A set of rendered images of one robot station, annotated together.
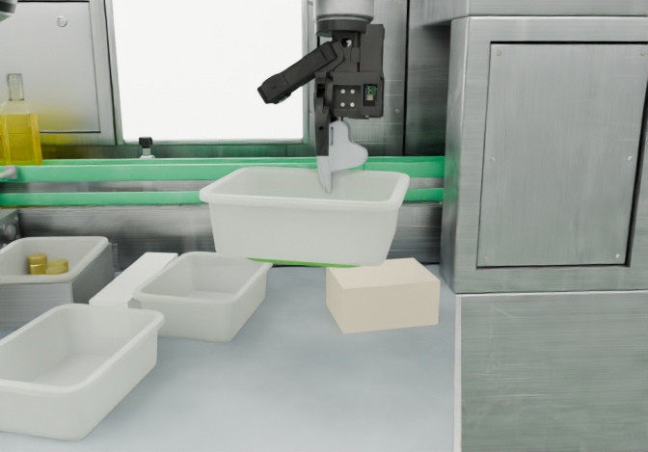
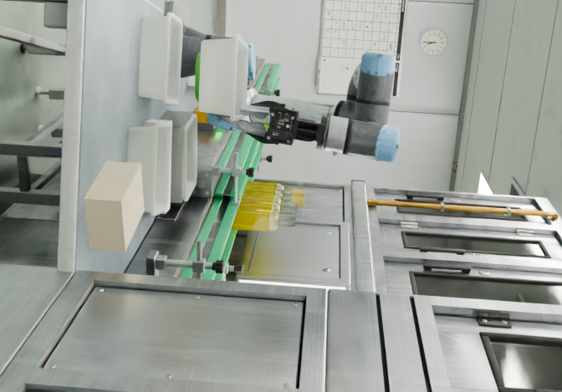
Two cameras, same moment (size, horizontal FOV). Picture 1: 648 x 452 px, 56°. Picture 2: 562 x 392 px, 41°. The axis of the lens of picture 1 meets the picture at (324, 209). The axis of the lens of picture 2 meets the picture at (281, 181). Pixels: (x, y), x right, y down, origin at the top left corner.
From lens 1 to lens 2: 162 cm
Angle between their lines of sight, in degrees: 73
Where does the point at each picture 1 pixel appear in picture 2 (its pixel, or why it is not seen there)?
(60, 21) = (326, 269)
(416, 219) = not seen: hidden behind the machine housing
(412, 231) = not seen: hidden behind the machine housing
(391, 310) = (110, 180)
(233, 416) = (122, 46)
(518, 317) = (28, 297)
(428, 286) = (120, 196)
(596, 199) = (130, 353)
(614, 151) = (181, 366)
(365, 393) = (101, 80)
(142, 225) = (185, 228)
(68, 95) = (275, 266)
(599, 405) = not seen: outside the picture
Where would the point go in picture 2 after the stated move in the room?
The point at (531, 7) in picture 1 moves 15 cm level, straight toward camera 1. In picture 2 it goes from (334, 315) to (340, 231)
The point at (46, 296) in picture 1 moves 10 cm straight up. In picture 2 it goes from (176, 123) to (212, 125)
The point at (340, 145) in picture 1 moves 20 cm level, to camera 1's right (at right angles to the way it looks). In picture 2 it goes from (256, 109) to (244, 130)
